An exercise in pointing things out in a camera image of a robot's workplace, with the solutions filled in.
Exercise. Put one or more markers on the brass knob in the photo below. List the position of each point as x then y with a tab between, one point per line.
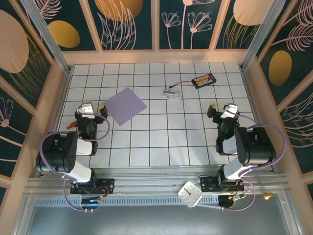
267	196

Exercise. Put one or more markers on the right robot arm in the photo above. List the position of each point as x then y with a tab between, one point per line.
256	144

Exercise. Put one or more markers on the purple paper sheet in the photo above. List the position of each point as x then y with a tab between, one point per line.
126	106

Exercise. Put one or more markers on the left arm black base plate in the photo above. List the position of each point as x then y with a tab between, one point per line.
107	186

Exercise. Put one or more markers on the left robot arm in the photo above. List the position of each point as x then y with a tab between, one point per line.
56	156

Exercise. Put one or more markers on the aluminium corner post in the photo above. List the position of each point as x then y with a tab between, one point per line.
44	31
264	31

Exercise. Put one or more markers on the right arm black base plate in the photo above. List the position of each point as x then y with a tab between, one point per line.
207	183

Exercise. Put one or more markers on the left base controller board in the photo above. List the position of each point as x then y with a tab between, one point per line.
90	201

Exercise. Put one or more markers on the white square clock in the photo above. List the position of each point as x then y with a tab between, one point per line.
190	194

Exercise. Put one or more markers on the right base controller board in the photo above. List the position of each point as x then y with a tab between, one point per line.
230	199

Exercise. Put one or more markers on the red and black tool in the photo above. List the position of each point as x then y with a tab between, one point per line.
72	125

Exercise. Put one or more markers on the base controller board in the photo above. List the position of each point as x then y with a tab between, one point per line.
230	199
90	201

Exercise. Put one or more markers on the clear plastic metal part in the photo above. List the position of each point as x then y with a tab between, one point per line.
171	94

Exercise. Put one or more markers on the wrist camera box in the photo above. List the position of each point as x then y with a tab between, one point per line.
230	110
85	110

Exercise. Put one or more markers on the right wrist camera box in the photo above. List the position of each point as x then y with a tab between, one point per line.
230	110

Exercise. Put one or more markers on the aluminium table frame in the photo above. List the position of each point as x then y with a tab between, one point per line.
151	181

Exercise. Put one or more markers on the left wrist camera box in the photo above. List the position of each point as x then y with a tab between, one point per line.
85	110

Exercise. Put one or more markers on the black board with yellow connectors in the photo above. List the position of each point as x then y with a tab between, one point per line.
203	81

